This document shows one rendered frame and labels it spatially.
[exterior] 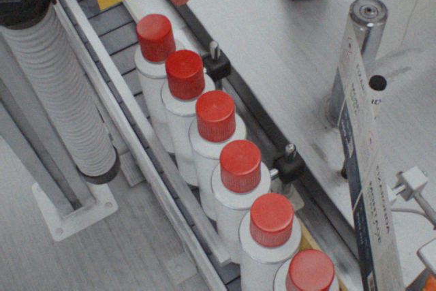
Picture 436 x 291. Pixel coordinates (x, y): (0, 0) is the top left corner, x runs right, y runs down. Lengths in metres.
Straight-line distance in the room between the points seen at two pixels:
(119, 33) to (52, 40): 0.49
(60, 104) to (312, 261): 0.20
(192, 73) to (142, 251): 0.28
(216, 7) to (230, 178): 0.41
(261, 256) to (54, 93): 0.21
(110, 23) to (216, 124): 0.39
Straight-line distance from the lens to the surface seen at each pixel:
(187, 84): 0.50
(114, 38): 0.80
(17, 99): 0.53
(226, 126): 0.48
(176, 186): 0.58
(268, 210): 0.43
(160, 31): 0.53
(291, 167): 0.63
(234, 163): 0.45
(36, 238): 0.74
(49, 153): 0.61
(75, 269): 0.71
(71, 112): 0.38
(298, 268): 0.42
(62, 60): 0.34
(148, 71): 0.55
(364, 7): 0.58
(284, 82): 0.74
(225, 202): 0.48
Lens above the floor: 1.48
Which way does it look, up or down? 60 degrees down
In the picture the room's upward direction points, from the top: 5 degrees counter-clockwise
